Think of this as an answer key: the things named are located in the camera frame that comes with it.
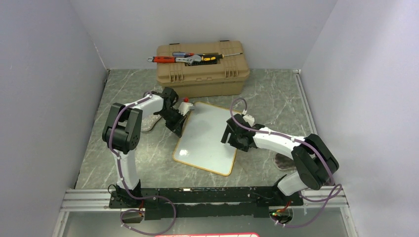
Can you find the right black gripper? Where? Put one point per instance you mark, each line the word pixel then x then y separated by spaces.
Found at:
pixel 230 140

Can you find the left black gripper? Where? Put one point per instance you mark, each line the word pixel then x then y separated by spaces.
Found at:
pixel 177 128

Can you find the yellow framed whiteboard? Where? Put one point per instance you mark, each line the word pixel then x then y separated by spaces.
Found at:
pixel 200 145

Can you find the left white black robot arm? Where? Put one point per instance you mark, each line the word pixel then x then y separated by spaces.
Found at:
pixel 122 131

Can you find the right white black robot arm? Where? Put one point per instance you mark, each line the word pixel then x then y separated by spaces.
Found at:
pixel 314 162

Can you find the grey scrubbing pad left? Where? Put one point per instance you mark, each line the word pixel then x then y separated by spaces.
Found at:
pixel 148 123

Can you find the dark brown scrubbing pad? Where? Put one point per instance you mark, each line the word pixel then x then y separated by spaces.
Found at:
pixel 283 162

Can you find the tan plastic toolbox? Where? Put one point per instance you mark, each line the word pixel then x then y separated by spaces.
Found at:
pixel 222 77

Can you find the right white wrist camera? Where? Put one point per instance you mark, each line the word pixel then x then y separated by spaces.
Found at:
pixel 249 119

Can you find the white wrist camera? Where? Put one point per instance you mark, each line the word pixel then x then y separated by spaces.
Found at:
pixel 249 119
pixel 185 106

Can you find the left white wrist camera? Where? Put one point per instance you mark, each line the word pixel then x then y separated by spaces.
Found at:
pixel 185 106

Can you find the red handled adjustable wrench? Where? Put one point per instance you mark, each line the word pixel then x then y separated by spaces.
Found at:
pixel 170 59

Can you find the blue red handled screwdriver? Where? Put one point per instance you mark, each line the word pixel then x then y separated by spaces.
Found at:
pixel 185 54

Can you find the black aluminium base frame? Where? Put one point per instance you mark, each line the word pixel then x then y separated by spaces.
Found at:
pixel 159 203

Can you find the yellow black handled screwdriver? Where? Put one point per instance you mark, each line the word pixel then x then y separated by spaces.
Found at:
pixel 215 57

